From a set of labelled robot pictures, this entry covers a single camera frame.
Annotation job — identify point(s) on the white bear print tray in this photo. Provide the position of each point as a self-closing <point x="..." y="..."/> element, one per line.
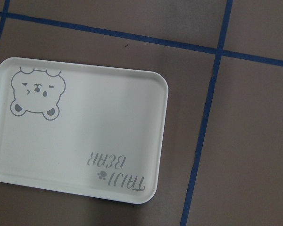
<point x="81" y="129"/>

